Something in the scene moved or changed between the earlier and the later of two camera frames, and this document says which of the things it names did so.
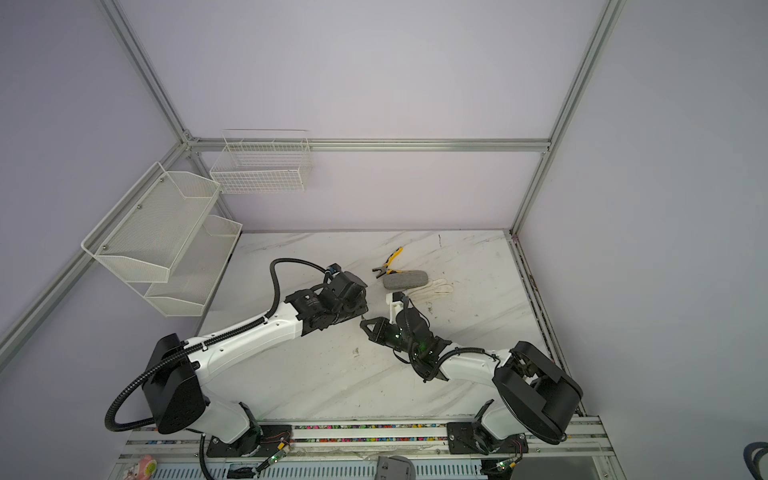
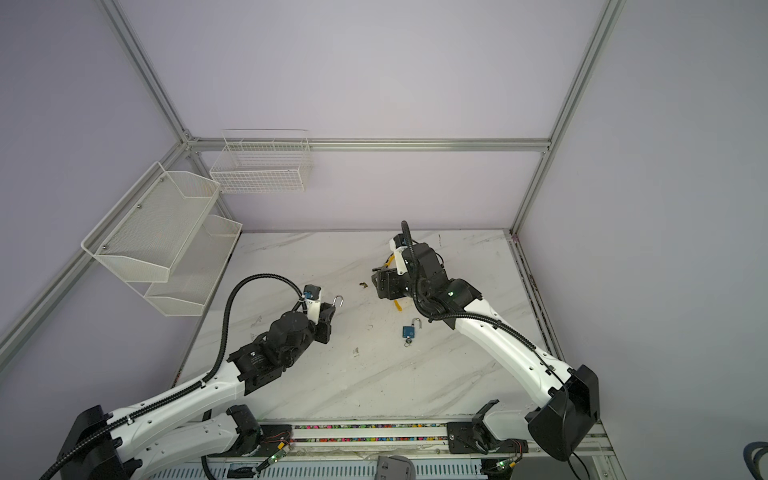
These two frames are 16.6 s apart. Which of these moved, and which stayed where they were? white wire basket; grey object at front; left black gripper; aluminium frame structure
Moved: left black gripper
Stayed: grey object at front; white wire basket; aluminium frame structure
